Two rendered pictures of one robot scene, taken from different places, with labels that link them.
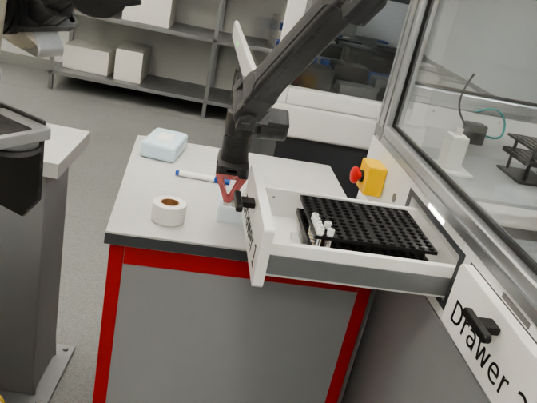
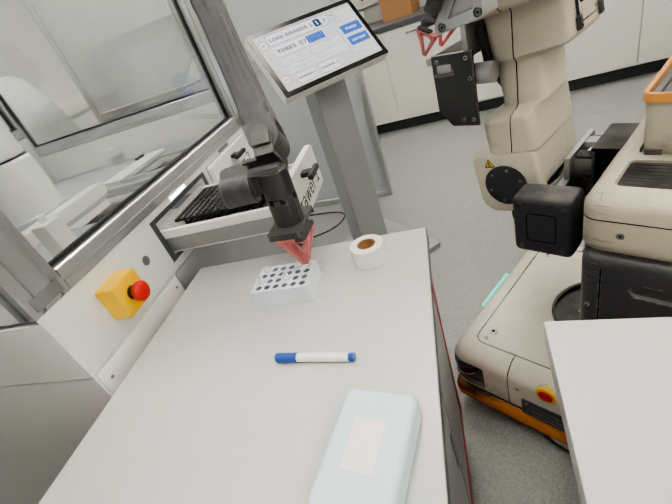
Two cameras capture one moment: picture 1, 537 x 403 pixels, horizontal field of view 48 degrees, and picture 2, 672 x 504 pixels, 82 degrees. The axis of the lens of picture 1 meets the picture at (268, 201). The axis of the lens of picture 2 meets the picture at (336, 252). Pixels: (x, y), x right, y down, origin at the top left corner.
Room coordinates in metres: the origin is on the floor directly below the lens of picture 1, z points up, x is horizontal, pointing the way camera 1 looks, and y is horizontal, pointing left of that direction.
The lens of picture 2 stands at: (1.77, 0.48, 1.22)
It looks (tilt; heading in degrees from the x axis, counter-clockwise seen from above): 31 degrees down; 210
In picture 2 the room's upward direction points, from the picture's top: 21 degrees counter-clockwise
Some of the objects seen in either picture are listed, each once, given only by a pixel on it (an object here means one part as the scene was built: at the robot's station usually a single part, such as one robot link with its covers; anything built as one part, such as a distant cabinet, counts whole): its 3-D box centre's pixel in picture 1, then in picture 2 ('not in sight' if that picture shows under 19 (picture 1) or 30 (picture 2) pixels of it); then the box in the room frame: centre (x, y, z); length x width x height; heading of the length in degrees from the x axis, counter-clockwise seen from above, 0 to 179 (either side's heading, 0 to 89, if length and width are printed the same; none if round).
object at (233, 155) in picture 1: (235, 150); (287, 211); (1.21, 0.09, 0.92); 0.10 x 0.07 x 0.07; 8
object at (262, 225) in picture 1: (256, 220); (302, 186); (1.00, 0.01, 0.87); 0.29 x 0.02 x 0.11; 10
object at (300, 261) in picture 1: (364, 240); (230, 207); (1.04, -0.19, 0.86); 0.40 x 0.26 x 0.06; 100
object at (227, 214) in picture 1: (244, 209); (287, 283); (1.25, 0.05, 0.78); 0.12 x 0.08 x 0.04; 99
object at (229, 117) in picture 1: (242, 123); (272, 182); (1.21, 0.09, 0.98); 0.07 x 0.06 x 0.07; 106
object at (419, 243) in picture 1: (360, 237); (232, 205); (1.03, -0.18, 0.87); 0.22 x 0.18 x 0.06; 100
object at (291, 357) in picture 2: (202, 177); (314, 357); (1.42, 0.17, 0.77); 0.14 x 0.02 x 0.02; 95
